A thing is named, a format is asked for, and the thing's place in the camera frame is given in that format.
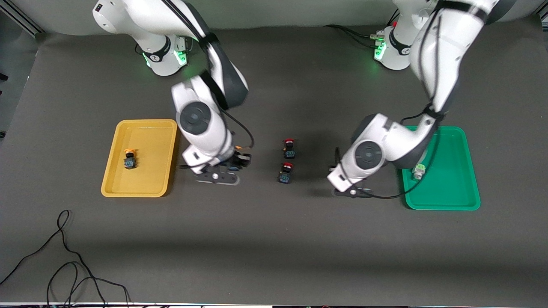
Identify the white button with green block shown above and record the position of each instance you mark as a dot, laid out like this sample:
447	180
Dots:
418	172

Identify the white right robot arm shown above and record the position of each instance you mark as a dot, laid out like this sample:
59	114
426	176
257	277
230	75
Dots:
201	124

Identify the yellow plastic tray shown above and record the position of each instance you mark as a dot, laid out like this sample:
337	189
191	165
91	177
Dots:
139	179

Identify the dark grey table mat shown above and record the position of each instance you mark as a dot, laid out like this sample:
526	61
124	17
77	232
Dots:
274	239

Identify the green plastic tray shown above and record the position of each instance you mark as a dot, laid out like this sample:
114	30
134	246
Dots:
454	179

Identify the red push button switch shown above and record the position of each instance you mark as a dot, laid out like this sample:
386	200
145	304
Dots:
285	176
290	150

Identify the aluminium frame rail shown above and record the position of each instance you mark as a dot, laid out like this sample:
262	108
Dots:
25	21

